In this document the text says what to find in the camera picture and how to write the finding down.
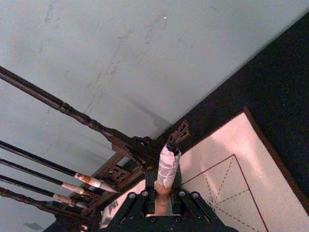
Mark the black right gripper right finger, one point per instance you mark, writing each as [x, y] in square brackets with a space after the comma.
[177, 193]

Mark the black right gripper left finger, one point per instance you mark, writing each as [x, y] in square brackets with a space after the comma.
[149, 193]

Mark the hanging calligraphy brush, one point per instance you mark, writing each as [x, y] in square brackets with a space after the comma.
[72, 188]
[62, 198]
[89, 180]

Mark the white mat with red grid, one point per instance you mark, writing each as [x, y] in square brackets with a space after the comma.
[241, 157]

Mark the dark wooden brush rack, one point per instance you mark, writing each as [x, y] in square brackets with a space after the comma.
[101, 128]

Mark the black table cloth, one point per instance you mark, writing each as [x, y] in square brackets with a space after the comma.
[277, 84]

